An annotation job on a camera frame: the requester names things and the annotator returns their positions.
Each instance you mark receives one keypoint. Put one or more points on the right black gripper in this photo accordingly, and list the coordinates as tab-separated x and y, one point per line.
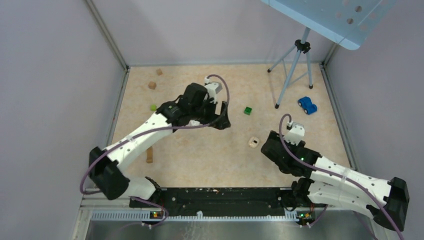
293	146

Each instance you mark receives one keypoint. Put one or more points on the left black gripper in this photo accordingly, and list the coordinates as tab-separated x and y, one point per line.
220	121

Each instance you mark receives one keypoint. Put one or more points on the beige rounded block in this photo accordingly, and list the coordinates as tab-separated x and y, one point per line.
253	142

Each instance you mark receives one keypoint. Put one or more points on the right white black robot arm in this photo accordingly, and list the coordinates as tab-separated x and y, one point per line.
324	182

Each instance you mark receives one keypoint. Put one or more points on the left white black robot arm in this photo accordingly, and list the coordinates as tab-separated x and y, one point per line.
107	166

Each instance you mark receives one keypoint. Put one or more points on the dark green toy brick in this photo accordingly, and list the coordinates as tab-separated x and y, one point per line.
248	111

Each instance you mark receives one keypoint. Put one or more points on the blue toy car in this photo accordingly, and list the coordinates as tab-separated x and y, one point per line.
307	105

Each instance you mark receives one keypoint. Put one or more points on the near wooden cube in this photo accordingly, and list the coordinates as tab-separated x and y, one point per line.
152	85

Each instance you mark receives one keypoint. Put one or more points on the wooden cube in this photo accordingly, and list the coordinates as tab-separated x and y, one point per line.
152	85
159	72

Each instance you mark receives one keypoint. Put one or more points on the far wooden cube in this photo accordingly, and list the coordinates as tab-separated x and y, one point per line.
159	72

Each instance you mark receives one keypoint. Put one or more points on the wooden arch block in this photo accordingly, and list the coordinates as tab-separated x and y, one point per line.
149	155

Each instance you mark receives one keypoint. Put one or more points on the grey tripod stand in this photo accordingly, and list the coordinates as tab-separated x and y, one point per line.
302	47

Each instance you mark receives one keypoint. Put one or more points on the light blue perforated panel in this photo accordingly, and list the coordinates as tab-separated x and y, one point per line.
344	22

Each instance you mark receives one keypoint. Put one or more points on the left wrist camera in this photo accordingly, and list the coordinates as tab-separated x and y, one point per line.
213	88

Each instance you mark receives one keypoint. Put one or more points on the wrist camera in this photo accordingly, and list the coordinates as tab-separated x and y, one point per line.
295	134
213	88

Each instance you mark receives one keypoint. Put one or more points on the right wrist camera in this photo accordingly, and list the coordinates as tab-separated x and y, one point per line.
295	134

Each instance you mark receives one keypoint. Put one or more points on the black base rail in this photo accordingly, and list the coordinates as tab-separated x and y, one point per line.
227	201

